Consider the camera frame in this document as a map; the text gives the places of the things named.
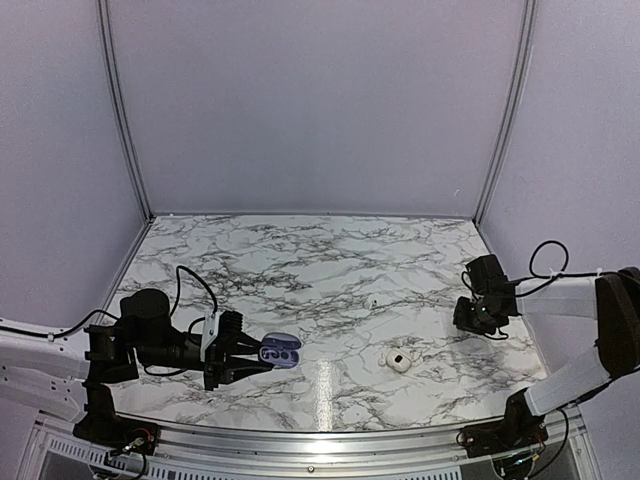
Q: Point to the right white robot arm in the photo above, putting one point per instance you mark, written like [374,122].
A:
[586,325]

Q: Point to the front aluminium rail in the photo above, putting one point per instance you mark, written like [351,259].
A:
[198,452]

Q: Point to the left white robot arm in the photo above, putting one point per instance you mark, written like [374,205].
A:
[69,373]

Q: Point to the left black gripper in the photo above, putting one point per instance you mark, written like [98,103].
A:
[234,368]

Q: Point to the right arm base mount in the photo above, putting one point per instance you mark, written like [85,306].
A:
[496,437]

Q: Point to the white earbud case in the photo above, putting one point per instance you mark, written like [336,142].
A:
[396,361]

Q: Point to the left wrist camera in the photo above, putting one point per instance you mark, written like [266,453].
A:
[217,326]

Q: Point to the purple earbud charging case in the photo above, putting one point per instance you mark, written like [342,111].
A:
[280,350]

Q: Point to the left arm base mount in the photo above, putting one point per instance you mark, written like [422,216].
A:
[116,432]

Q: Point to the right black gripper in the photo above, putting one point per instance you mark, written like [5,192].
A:
[460,320]

